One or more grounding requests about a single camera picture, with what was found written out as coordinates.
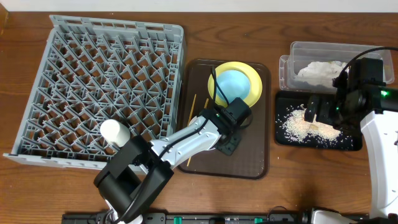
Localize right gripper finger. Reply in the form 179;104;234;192
317;99;335;124
304;95;320;123

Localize rice grains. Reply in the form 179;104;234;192
275;104;354;150

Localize light blue bowl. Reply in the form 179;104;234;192
216;70;251;103

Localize white napkin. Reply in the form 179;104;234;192
295;61;347;88

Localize small white green cup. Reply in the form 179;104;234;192
100;119;131;147

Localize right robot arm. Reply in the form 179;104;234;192
304;58;397;223

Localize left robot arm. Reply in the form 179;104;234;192
94;98;252;223

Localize black waste tray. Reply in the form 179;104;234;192
275;91;363;151

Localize grey plastic dishwasher rack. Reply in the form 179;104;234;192
6;15;186;170

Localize dark brown serving tray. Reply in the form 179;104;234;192
177;59;272;180

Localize left wooden chopstick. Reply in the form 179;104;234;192
187;94;197;126

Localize yellow plate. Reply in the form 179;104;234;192
207;62;262;107

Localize clear plastic bin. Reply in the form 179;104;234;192
279;41;395;98

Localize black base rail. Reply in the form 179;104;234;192
61;210;311;224

